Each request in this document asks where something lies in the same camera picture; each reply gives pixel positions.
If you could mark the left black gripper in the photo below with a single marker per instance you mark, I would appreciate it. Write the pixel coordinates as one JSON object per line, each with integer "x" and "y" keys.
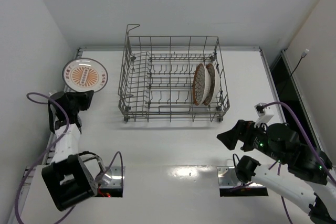
{"x": 79, "y": 98}

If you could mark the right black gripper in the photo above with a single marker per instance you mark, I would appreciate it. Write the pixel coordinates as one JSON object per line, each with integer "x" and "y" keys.
{"x": 243, "y": 135}

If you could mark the white plate red characters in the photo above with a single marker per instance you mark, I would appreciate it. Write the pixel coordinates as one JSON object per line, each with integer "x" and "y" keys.
{"x": 85, "y": 74}

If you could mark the floral plate brown rim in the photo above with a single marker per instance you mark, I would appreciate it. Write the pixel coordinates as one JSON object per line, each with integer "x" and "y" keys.
{"x": 214, "y": 85}
{"x": 201, "y": 84}

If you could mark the floral plate brown rim front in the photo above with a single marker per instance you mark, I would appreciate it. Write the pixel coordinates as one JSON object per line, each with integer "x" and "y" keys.
{"x": 201, "y": 84}

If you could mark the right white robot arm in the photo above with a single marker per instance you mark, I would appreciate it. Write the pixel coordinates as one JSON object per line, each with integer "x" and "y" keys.
{"x": 279, "y": 142}

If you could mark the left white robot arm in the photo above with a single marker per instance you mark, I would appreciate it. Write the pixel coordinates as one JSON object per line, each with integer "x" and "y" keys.
{"x": 67, "y": 178}

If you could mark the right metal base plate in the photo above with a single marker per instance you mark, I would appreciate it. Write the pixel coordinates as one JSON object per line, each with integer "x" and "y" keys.
{"x": 227, "y": 179}

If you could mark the metal base plate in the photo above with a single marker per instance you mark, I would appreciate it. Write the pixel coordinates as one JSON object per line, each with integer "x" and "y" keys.
{"x": 227, "y": 179}
{"x": 112, "y": 178}

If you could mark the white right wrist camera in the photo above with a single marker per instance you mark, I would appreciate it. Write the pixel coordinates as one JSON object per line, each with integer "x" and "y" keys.
{"x": 265, "y": 114}

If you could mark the grey wire dish rack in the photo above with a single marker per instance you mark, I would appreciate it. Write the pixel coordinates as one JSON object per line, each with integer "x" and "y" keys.
{"x": 156, "y": 77}

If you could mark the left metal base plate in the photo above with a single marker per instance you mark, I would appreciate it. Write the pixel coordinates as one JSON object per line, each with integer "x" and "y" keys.
{"x": 112, "y": 178}

